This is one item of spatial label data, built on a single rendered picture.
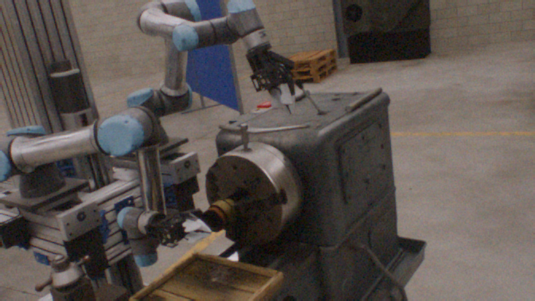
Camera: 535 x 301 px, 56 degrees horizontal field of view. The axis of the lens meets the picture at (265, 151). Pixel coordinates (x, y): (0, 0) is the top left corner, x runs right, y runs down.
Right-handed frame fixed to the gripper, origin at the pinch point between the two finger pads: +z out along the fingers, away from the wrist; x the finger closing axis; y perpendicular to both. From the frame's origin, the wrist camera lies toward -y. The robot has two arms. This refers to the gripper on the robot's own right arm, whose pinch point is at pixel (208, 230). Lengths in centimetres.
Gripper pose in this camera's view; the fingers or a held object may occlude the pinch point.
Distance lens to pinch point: 146.3
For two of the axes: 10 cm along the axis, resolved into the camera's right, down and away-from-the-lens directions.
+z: 8.0, 0.5, -6.0
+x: -1.6, -9.4, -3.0
